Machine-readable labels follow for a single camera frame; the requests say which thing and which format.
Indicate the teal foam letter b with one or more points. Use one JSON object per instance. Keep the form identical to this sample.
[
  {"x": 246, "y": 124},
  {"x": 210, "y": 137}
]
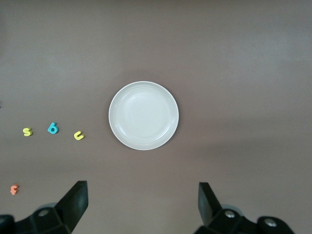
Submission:
[{"x": 52, "y": 128}]

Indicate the yellow foam letter u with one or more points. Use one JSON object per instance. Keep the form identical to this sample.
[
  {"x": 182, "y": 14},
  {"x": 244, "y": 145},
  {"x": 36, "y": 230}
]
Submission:
[{"x": 79, "y": 135}]

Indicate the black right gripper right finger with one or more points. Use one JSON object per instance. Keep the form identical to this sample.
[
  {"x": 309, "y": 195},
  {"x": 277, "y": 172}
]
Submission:
[{"x": 209, "y": 207}]

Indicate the brown table cover sheet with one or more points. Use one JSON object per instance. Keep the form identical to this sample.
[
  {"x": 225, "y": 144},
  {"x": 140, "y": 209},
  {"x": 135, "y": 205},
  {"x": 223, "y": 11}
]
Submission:
[{"x": 156, "y": 48}]

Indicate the beige round plate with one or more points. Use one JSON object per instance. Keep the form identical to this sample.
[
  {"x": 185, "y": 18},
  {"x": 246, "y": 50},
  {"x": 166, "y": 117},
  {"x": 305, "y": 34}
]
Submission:
[{"x": 143, "y": 115}]

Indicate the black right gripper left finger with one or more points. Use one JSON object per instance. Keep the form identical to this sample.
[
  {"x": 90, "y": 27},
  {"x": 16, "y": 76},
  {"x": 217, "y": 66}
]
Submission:
[{"x": 73, "y": 207}]

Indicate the yellow foam letter s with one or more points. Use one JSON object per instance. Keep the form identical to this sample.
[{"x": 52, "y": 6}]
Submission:
[{"x": 27, "y": 131}]

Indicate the orange foam letter f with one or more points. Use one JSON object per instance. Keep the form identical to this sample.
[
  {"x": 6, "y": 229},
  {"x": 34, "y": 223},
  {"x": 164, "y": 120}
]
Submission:
[{"x": 14, "y": 189}]

